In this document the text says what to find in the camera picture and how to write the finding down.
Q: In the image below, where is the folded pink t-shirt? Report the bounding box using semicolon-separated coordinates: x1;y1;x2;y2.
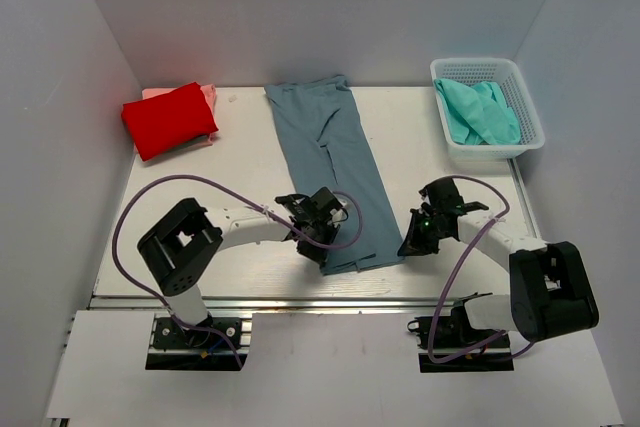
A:
142;84;217;146

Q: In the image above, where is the aluminium table rail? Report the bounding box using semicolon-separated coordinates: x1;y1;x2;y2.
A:
119;152;538;309

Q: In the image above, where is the grey-blue t-shirt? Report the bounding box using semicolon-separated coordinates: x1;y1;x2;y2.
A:
264;75;403;275

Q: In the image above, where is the teal t-shirt in basket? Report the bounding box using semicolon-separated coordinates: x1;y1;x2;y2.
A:
434;78;522;146

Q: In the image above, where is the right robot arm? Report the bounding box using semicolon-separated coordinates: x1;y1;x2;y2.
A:
399;175;600;346

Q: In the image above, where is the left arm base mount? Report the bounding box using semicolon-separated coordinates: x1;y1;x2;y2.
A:
145;316;250;372

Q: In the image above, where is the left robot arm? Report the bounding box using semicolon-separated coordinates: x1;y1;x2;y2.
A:
137;187;348;346

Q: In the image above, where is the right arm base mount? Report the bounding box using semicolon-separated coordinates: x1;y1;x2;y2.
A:
407;293;514;374

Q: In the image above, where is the folded red t-shirt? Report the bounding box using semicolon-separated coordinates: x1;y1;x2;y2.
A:
121;82;218;161

